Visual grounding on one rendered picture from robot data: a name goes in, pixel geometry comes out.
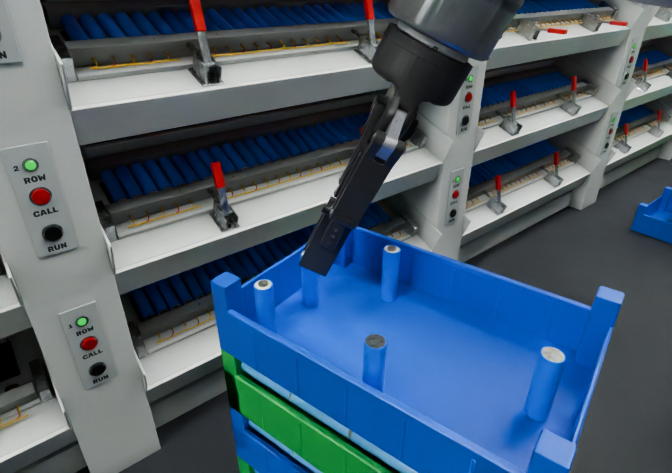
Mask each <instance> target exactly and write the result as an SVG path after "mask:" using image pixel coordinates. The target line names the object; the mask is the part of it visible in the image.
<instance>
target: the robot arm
mask: <svg viewBox="0 0 672 473"><path fill-rule="evenodd" d="M627 1H632V2H637V3H642V4H648V5H653V6H660V7H666V8H672V0H627ZM523 4H524V0H390V2H389V4H388V9H389V12H390V13H391V14H392V15H393V16H394V17H396V18H397V19H399V22H398V24H395V23H391V22H390V23H389V25H388V27H387V29H386V31H385V33H384V35H383V37H382V39H381V42H380V44H379V46H378V48H377V49H376V51H375V53H374V56H373V58H372V62H371V63H372V67H373V69H374V70H375V72H376V73H377V74H378V75H380V76H381V77H382V78H383V79H385V80H386V81H389V82H391V83H392V84H391V86H390V87H389V89H388V91H387V93H386V95H383V94H382V95H381V94H379V93H378V94H377V95H376V97H375V98H374V100H373V103H372V105H371V109H370V115H369V117H368V119H367V121H366V123H365V125H364V127H363V128H362V131H361V135H360V140H359V142H358V144H357V146H356V148H355V150H354V152H353V154H352V156H351V158H350V160H349V162H348V164H347V166H346V168H345V170H344V172H343V174H342V175H341V176H340V177H339V183H338V184H339V186H338V187H337V188H336V189H335V191H334V197H336V198H334V197H332V196H331V197H330V199H329V201H328V203H327V205H326V204H324V206H323V208H322V211H321V212H322V214H321V216H320V218H319V220H318V222H317V224H316V226H315V228H314V230H313V232H312V234H311V236H310V238H309V240H308V242H307V243H306V245H305V247H304V250H305V252H304V254H303V256H302V258H301V260H300V262H299V265H300V266H302V267H304V268H306V269H309V270H311V271H313V272H315V273H318V274H320V275H322V276H326V275H327V273H328V272H329V270H330V268H331V266H332V264H333V263H334V261H335V259H336V257H337V256H338V254H339V252H340V250H341V248H342V247H343V245H344V243H345V241H346V239H347V238H348V236H349V234H350V232H351V230H354V229H356V227H358V225H359V222H360V220H361V218H362V217H363V215H364V213H365V212H366V210H367V209H368V207H369V205H370V204H371V202H372V200H373V199H374V197H375V195H376V194H377V192H378V191H379V189H380V187H381V186H382V184H383V182H384V181H385V179H386V178H387V176H388V174H389V173H390V171H391V169H392V168H393V167H394V165H395V164H396V163H397V161H398V160H399V159H400V157H401V156H402V154H403V155H404V154H405V152H406V147H407V143H405V141H406V140H408V139H410V138H411V137H412V135H413V133H414V131H415V129H416V128H417V125H418V123H419V121H418V120H416V116H417V111H418V107H419V105H420V104H421V103H422V102H430V103H432V104H433V105H437V106H447V105H449V104H451V103H452V101H453V100H454V98H455V96H456V95H457V93H458V91H459V90H460V88H461V86H462V85H463V83H464V81H465V80H466V78H467V76H468V75H469V73H470V71H471V70H472V68H473V66H472V65H471V64H470V63H468V62H467V61H468V60H469V58H472V59H474V60H477V61H486V60H489V58H490V57H489V56H490V54H491V53H492V51H493V49H494V48H495V46H496V44H497V43H498V41H499V39H501V38H502V35H503V33H504V32H505V31H506V29H507V27H508V26H509V24H510V22H511V21H512V19H513V17H514V16H515V14H516V12H517V11H518V10H519V9H520V8H521V7H522V5H523Z"/></svg>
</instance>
